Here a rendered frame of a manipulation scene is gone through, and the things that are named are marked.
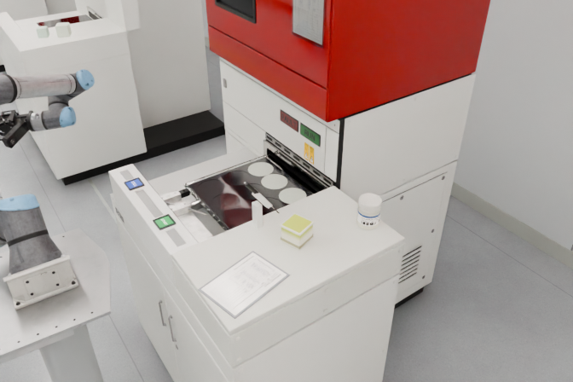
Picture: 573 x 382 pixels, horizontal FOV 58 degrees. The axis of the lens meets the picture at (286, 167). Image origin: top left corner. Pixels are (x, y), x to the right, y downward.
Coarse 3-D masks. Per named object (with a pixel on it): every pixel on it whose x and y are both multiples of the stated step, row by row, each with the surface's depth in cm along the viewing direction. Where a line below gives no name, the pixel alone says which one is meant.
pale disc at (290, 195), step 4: (288, 188) 191; (292, 188) 191; (296, 188) 191; (284, 192) 189; (288, 192) 189; (292, 192) 189; (296, 192) 189; (300, 192) 189; (304, 192) 189; (280, 196) 187; (284, 196) 187; (288, 196) 187; (292, 196) 187; (296, 196) 187; (300, 196) 187; (304, 196) 187; (284, 200) 185; (288, 200) 185; (292, 200) 185; (296, 200) 185
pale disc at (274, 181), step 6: (270, 174) 199; (276, 174) 199; (264, 180) 196; (270, 180) 196; (276, 180) 196; (282, 180) 196; (264, 186) 192; (270, 186) 192; (276, 186) 192; (282, 186) 192
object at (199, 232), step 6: (180, 216) 181; (186, 216) 181; (192, 216) 181; (186, 222) 178; (192, 222) 178; (198, 222) 178; (192, 228) 175; (198, 228) 175; (204, 228) 175; (198, 234) 172; (204, 234) 172; (210, 234) 172; (198, 240) 170
